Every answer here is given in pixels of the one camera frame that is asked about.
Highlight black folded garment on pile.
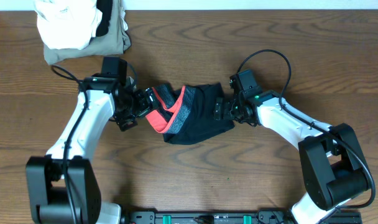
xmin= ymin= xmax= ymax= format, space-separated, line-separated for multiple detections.
xmin=96 ymin=0 xmax=113 ymax=37

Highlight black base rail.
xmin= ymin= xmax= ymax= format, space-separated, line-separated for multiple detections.
xmin=120 ymin=210 xmax=363 ymax=224

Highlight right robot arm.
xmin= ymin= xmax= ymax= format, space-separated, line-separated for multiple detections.
xmin=214 ymin=70 xmax=374 ymax=223

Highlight white folded garment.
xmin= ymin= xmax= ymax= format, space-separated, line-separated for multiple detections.
xmin=33 ymin=0 xmax=103 ymax=50

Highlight khaki folded garment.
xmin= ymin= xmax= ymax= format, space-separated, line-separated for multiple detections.
xmin=44 ymin=0 xmax=131 ymax=65

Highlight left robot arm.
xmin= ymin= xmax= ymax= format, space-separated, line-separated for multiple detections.
xmin=25 ymin=57 xmax=157 ymax=223

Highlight black leggings with coral cuffs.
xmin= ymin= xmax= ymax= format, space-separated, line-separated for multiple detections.
xmin=145 ymin=83 xmax=234 ymax=145

